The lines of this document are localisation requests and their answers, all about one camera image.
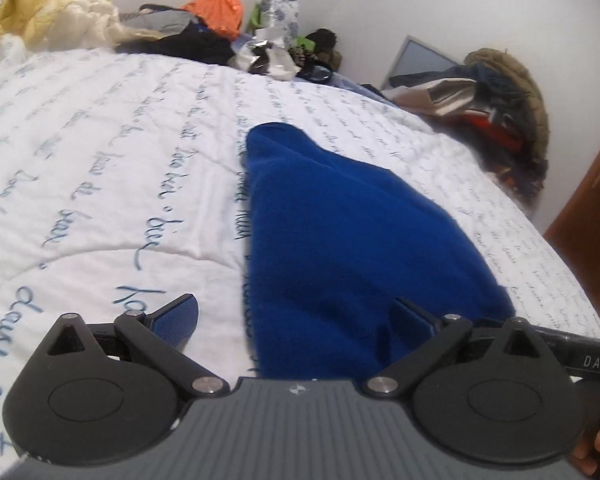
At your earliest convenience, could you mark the jacket with fur hood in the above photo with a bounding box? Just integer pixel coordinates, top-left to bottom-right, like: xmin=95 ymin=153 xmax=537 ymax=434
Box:
xmin=462 ymin=47 xmax=551 ymax=206

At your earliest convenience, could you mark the yellow blanket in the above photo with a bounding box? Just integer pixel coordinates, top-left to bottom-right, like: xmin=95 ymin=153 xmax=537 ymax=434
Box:
xmin=0 ymin=0 xmax=121 ymax=58

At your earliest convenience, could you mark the orange cloth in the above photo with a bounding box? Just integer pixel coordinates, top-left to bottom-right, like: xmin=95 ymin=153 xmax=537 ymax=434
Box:
xmin=180 ymin=0 xmax=246 ymax=38

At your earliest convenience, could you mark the white floral bag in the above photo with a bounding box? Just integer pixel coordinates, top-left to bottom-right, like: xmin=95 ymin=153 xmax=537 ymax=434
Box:
xmin=257 ymin=0 xmax=301 ymax=48

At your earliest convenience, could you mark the heap of mixed clothes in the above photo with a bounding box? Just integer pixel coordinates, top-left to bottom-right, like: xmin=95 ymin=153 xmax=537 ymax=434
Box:
xmin=380 ymin=65 xmax=531 ymax=171

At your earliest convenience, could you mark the grey flat board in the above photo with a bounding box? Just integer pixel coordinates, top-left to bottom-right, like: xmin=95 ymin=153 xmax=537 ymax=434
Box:
xmin=382 ymin=35 xmax=463 ymax=91

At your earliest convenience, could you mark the white quilt with script print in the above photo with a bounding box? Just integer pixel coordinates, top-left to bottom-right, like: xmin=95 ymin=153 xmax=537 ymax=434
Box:
xmin=0 ymin=47 xmax=600 ymax=480

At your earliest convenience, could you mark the dark plush toy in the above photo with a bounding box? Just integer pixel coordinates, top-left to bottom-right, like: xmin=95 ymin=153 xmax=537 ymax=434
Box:
xmin=305 ymin=29 xmax=343 ymax=71

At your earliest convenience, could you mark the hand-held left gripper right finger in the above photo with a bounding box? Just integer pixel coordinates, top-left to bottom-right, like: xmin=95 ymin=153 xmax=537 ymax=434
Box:
xmin=361 ymin=297 xmax=566 ymax=403

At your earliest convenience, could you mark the brown wooden door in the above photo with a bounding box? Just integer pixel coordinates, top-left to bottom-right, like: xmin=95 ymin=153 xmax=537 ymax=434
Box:
xmin=542 ymin=110 xmax=600 ymax=343

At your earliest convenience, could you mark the pile of dark clothes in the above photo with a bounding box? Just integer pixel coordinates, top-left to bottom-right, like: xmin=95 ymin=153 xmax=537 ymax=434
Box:
xmin=115 ymin=2 xmax=236 ymax=66

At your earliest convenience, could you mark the silver white wrapper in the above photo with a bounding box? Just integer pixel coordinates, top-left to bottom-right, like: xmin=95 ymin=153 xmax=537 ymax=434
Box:
xmin=230 ymin=30 xmax=301 ymax=81

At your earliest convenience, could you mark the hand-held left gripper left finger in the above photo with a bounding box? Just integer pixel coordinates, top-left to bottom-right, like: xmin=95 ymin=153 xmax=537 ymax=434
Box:
xmin=30 ymin=294 xmax=228 ymax=403

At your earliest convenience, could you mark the blue fleece garment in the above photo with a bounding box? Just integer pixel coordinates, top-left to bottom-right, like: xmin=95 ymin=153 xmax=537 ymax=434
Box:
xmin=237 ymin=122 xmax=516 ymax=381

